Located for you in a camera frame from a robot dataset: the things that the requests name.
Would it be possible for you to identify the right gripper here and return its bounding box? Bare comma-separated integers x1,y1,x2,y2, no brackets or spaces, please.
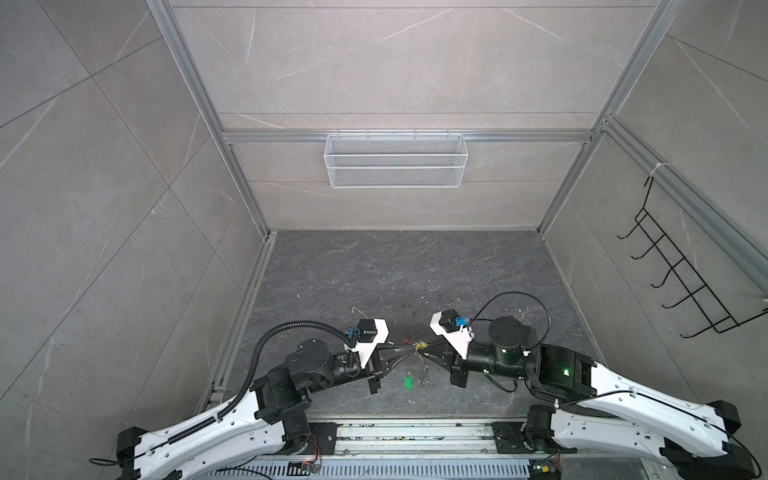
417,334,529,388

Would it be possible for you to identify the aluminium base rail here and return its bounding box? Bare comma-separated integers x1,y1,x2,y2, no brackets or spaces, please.
161,416,667,463

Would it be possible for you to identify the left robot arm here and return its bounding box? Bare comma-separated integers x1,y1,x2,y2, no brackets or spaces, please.
91,319,414,479

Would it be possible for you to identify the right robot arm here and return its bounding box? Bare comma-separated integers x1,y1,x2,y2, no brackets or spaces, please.
422,309,763,479

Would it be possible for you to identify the slotted cable duct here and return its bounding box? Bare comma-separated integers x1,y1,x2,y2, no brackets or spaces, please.
203,458,531,479

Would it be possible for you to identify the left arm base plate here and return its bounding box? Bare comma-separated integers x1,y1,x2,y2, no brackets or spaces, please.
300,422,339,457

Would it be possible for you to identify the metal keyring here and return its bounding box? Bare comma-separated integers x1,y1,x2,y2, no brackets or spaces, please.
408,352,430,388

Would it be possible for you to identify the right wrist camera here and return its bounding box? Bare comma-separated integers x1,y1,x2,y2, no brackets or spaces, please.
429,309,474,360

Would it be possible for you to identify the white wire mesh basket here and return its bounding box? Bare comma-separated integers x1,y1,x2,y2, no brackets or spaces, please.
323,133,469,189

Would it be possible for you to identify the black wire hook rack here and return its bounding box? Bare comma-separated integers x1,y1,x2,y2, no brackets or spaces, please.
616,176,767,339

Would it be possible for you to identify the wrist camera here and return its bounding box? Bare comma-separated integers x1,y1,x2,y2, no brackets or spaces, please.
346,319,389,367
429,309,474,360

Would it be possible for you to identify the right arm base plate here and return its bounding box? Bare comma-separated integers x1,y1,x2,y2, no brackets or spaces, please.
490,421,577,454

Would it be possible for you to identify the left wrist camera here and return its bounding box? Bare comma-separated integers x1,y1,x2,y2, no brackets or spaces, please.
346,319,389,367

